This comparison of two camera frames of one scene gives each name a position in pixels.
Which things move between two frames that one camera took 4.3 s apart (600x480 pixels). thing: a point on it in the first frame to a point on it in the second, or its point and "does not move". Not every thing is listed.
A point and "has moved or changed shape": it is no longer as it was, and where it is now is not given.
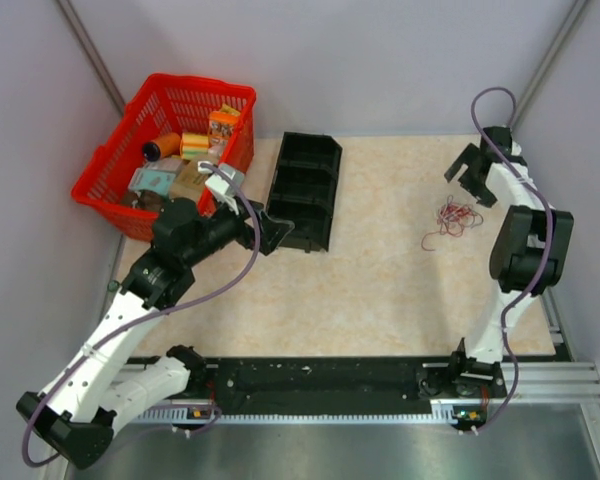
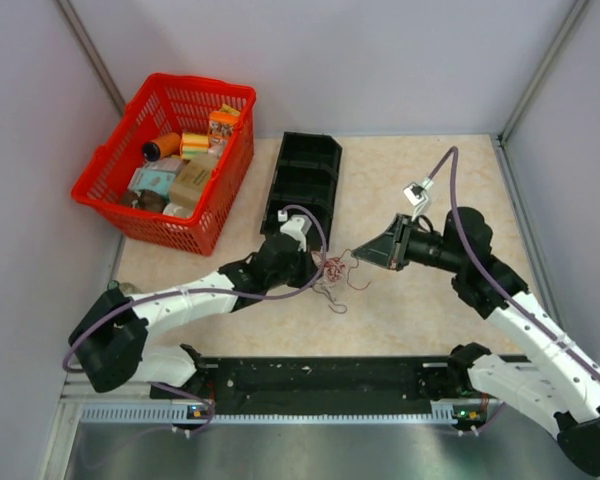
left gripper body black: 244,233 to 299,271
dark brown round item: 143,199 does not move
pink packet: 166,164 does not move
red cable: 452,218 has moved or changed shape
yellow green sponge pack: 193,145 does not move
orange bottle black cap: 167,145 does not move
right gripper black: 467,157 to 389,250
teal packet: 151,179 does not move
